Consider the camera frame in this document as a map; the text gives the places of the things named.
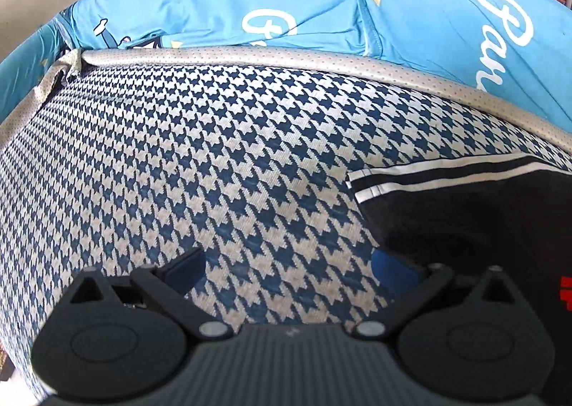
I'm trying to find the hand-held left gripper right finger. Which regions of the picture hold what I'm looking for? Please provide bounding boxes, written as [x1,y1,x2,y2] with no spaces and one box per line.
[355,249,530,342]

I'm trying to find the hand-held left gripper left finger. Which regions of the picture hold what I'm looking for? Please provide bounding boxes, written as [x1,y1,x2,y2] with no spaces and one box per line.
[58,247,233,341]

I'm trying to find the black garment with white stripes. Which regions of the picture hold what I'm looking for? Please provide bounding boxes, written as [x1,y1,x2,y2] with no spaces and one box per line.
[346,155,572,389]

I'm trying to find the blue white houndstooth sofa mat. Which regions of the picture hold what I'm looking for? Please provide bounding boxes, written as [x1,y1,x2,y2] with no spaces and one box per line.
[0,46,572,389]

